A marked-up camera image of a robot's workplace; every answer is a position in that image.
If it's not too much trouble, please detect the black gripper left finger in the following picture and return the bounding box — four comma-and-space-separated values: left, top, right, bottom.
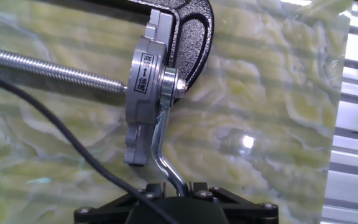
74, 182, 167, 224

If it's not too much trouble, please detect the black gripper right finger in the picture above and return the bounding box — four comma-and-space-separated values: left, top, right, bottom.
188, 181, 279, 224

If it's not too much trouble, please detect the grey metal lever base housing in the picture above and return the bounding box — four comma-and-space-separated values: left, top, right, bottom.
123, 8, 180, 166

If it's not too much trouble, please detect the green marble pattern mat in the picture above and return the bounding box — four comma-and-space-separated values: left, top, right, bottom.
0, 0, 354, 224

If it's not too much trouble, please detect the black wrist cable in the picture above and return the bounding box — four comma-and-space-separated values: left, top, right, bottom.
0, 73, 180, 224

